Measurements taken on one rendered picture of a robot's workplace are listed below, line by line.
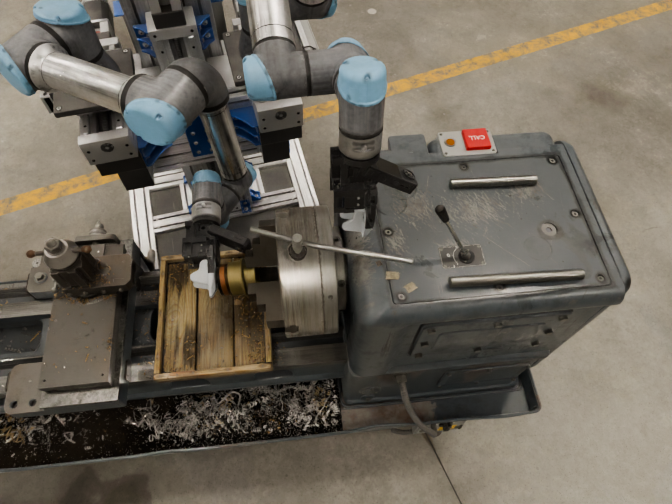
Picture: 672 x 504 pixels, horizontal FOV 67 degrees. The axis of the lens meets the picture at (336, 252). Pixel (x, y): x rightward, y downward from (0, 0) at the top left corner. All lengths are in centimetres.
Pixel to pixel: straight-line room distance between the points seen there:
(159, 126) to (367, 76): 52
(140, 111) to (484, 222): 77
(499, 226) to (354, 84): 52
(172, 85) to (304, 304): 54
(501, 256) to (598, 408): 149
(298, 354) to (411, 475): 99
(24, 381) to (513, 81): 300
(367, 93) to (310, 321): 55
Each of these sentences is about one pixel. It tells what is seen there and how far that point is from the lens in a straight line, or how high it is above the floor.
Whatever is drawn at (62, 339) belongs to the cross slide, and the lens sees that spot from 145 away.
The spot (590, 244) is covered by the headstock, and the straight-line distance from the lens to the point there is 123.
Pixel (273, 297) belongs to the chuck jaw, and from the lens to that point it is 120.
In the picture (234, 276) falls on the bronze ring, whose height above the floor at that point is 112.
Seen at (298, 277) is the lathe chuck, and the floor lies 121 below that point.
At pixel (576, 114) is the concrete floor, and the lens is 344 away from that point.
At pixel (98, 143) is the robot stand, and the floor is 111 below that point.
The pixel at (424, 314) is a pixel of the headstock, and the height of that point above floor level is 125.
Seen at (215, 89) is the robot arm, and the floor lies 136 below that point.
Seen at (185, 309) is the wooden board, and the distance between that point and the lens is 147.
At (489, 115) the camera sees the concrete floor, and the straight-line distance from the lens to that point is 324.
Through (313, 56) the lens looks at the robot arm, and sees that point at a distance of 90.
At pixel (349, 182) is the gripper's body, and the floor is 145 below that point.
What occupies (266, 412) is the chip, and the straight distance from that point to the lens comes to 165.
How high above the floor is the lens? 219
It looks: 61 degrees down
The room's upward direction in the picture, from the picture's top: 3 degrees clockwise
